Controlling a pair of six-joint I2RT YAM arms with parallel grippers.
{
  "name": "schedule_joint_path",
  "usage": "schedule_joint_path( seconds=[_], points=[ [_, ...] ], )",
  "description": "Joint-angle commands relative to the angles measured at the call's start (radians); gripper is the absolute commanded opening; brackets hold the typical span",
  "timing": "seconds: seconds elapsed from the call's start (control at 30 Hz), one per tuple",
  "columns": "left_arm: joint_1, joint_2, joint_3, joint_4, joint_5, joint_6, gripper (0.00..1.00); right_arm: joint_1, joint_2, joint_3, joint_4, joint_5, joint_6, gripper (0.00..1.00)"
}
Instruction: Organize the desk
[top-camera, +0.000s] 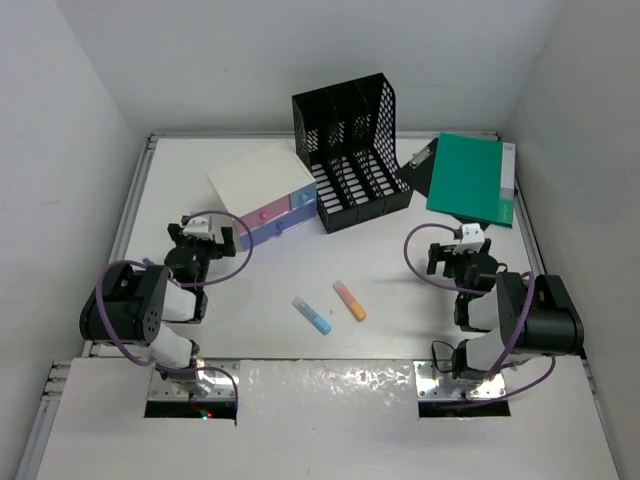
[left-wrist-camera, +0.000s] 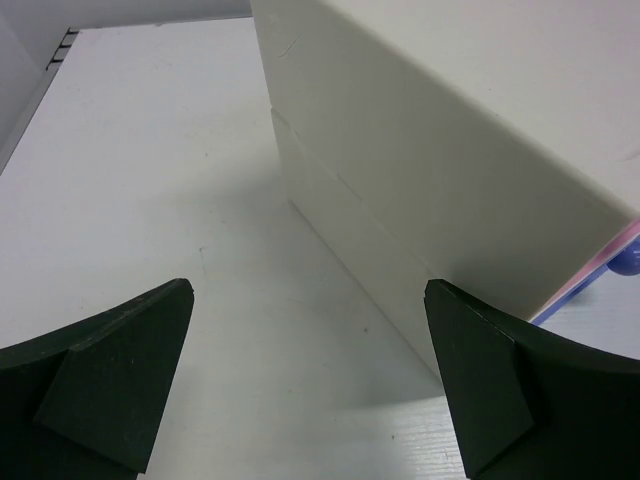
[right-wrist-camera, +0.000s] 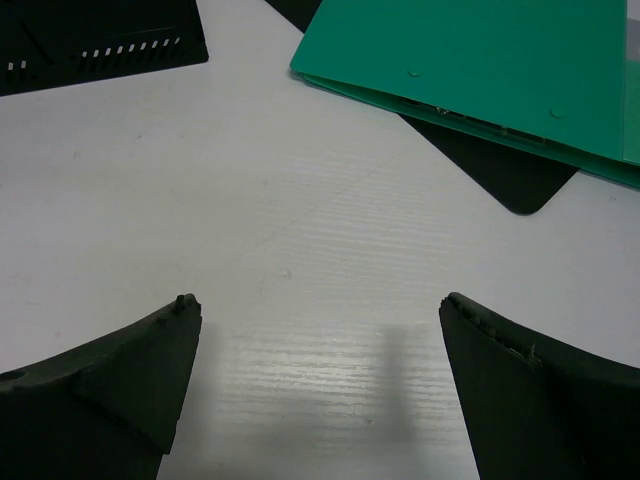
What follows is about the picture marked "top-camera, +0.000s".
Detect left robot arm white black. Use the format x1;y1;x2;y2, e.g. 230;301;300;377
102;217;236;393

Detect green folder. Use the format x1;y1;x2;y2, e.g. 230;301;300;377
426;133;516;227

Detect black mesh file organizer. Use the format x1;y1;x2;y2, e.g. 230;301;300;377
292;73;412;233

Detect blue glue stick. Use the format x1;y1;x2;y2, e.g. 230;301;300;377
292;297;331;335

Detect pink small drawer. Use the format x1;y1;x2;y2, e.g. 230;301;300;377
241;196;291;231

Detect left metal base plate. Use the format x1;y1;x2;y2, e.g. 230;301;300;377
147;358;240;402

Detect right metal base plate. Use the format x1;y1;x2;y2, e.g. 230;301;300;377
413;360;507;403

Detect black clipboard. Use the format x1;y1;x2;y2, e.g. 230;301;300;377
399;138;471;221

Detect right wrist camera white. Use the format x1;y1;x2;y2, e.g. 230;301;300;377
453;223;485;255

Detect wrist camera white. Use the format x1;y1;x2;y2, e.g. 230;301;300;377
181;213;215;241
453;223;485;255

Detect white front cover board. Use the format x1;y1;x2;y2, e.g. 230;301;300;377
38;358;617;479

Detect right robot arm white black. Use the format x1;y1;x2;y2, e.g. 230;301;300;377
426;241;585;382

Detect aluminium table frame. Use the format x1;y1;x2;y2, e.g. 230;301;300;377
14;130;599;480

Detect white drawer box pastel drawers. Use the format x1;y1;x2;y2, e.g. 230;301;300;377
208;140;316;250

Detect light blue small drawer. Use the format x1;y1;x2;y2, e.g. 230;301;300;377
289;183;317;210

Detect purple wide drawer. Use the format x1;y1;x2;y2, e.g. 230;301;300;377
251;201;317;247

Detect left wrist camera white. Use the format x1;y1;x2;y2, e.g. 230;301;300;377
181;213;215;241

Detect metal base plate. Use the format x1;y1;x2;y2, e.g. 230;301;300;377
147;358;240;402
413;360;507;403

